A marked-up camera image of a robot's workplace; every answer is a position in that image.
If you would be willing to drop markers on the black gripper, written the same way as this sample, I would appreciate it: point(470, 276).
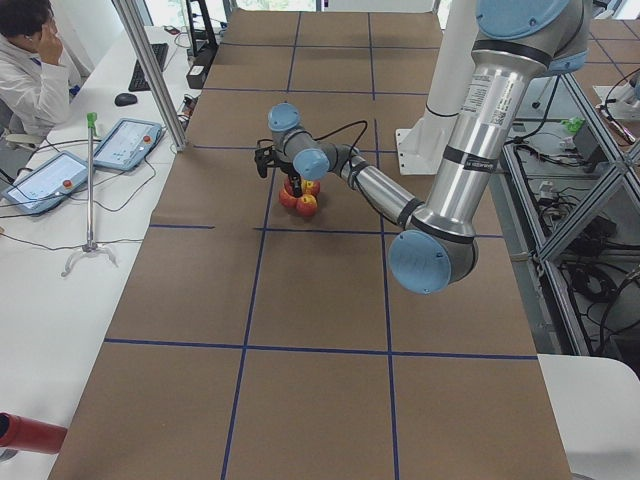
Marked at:
point(289, 172)

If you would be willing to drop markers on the lone red yellow apple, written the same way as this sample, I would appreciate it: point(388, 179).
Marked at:
point(293, 188)

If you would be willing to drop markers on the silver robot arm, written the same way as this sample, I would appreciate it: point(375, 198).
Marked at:
point(517, 42)

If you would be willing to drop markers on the red yellow apple back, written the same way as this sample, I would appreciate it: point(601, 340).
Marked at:
point(310, 187)

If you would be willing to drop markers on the red yellow apple side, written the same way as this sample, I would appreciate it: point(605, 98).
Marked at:
point(287, 200)

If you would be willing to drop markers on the red yellow apple front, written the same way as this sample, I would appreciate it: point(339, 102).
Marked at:
point(306, 205)

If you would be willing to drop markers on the black computer box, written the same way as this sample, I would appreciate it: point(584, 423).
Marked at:
point(196, 77)

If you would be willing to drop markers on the far teach pendant tablet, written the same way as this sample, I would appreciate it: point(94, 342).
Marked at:
point(127, 144)

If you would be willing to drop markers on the teach pendant tablet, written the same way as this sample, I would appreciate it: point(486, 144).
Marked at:
point(127, 144)
point(48, 185)

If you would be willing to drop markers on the black computer mouse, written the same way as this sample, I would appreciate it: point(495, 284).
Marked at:
point(125, 99)

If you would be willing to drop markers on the near teach pendant tablet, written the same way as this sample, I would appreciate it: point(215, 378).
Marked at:
point(48, 185)

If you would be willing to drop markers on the person in white coat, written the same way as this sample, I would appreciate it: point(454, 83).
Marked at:
point(39, 79)

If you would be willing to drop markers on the red bottle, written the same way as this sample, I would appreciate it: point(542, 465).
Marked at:
point(26, 434)

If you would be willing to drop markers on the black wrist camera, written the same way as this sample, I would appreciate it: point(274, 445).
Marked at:
point(265, 158)

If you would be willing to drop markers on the white pedestal column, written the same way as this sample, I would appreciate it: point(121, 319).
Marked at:
point(420, 149)

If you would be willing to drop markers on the green handled reacher grabber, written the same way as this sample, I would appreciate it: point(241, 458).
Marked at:
point(91, 248)

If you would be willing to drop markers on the aluminium frame post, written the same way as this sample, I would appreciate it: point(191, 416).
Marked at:
point(133, 25)

